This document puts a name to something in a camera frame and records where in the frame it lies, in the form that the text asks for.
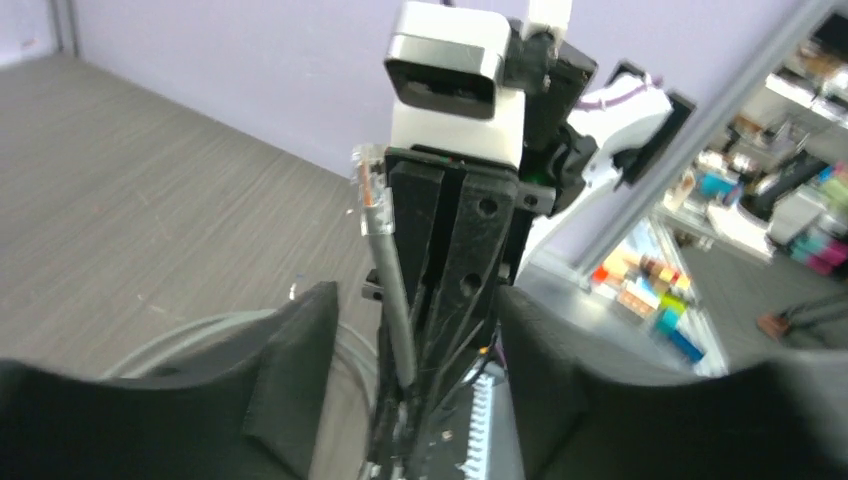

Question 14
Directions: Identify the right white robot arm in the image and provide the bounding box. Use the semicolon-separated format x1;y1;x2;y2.
357;26;693;479

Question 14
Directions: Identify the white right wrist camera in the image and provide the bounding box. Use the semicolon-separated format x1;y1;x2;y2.
382;0;574;168

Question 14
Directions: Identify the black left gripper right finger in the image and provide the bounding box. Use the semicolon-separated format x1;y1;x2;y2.
498;287;847;479

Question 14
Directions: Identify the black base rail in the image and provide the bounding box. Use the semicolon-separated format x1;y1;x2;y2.
360;370;525;480

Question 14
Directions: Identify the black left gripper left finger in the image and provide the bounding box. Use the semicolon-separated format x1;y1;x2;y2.
1;282;339;479

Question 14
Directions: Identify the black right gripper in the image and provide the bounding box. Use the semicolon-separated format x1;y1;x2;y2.
377;41;596;479

